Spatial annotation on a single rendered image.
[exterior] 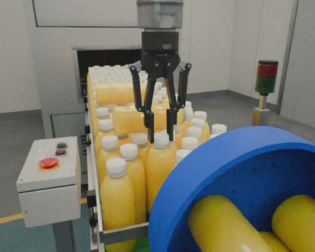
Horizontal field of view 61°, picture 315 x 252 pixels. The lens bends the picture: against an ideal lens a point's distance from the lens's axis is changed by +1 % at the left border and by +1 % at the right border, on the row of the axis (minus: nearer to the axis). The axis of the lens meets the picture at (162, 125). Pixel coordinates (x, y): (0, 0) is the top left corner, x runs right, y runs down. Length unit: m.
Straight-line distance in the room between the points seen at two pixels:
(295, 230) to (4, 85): 4.43
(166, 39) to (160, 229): 0.34
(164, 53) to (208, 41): 4.81
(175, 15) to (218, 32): 4.94
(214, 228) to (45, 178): 0.32
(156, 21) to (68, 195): 0.36
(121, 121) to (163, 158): 0.14
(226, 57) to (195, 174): 5.34
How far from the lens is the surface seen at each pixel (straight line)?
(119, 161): 0.54
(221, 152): 0.32
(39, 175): 0.55
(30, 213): 0.58
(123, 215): 0.57
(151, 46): 0.53
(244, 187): 0.41
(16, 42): 4.50
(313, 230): 0.37
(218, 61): 5.53
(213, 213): 0.35
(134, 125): 0.65
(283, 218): 0.39
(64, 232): 0.71
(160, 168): 0.60
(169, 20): 0.52
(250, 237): 0.33
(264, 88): 0.91
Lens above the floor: 1.36
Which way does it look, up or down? 20 degrees down
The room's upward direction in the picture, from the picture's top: straight up
